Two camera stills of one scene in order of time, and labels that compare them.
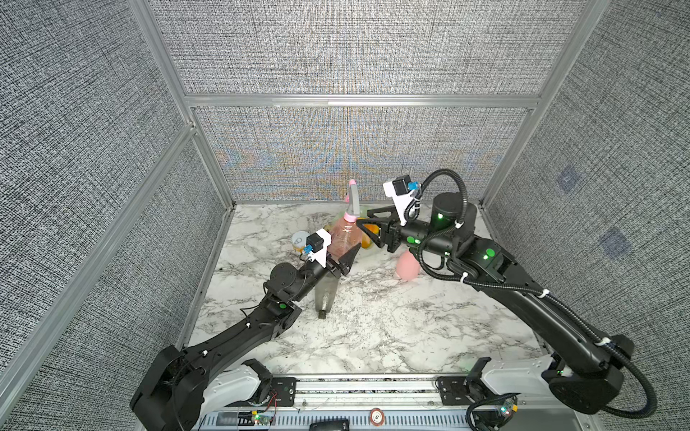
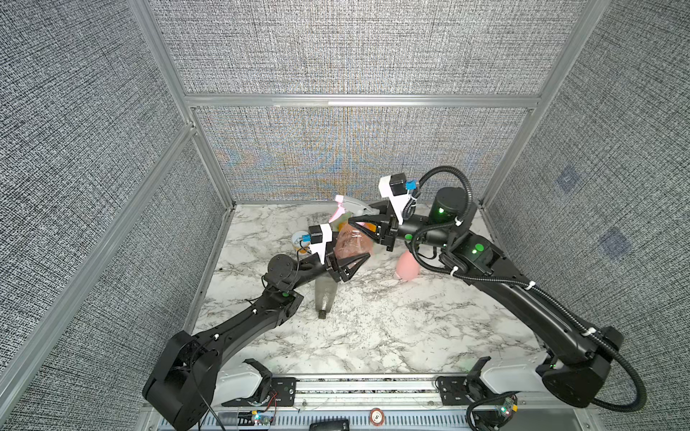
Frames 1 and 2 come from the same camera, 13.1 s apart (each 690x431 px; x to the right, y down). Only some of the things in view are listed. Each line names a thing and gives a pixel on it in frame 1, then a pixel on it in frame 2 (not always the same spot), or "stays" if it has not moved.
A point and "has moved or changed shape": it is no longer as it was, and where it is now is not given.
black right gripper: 393,233 stays
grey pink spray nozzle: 353,211 has moved or changed shape
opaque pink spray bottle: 407,266 stays
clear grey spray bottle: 324,294 stays
